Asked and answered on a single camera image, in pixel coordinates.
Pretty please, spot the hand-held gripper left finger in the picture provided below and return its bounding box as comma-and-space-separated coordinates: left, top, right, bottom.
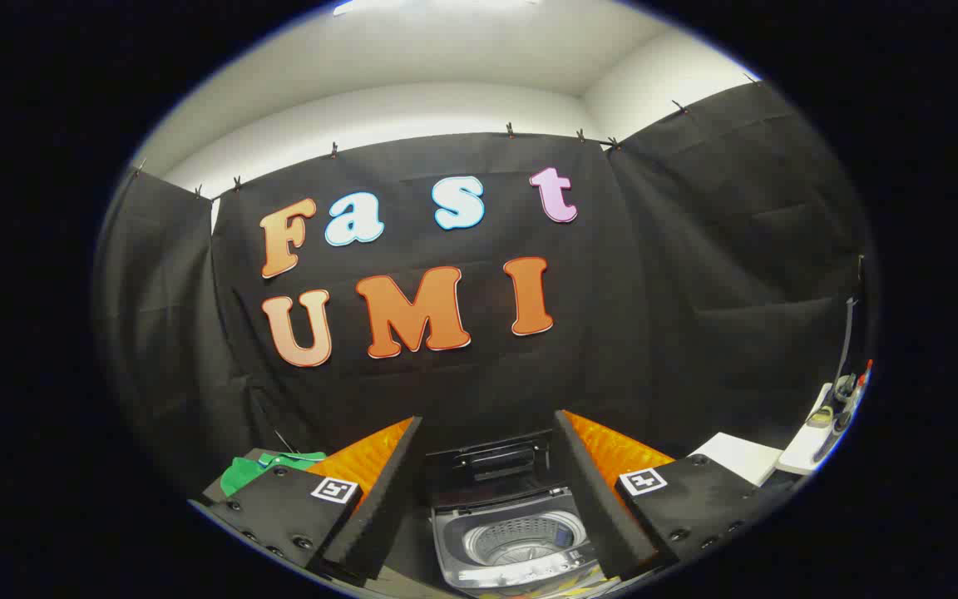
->
200, 416, 424, 583

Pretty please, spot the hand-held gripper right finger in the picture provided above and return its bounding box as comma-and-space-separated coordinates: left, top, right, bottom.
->
554, 409, 779, 581

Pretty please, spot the white sheet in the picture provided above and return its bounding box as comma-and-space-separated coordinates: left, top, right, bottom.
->
689, 432, 784, 488

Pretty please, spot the green buttoned shirt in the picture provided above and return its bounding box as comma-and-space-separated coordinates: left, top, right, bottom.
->
221, 451, 328, 498

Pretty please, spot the grey toy washing machine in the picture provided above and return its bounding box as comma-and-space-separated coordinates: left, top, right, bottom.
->
432, 487, 606, 597

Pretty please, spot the ceiling light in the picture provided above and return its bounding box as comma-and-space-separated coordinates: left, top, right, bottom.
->
332, 0, 543, 17

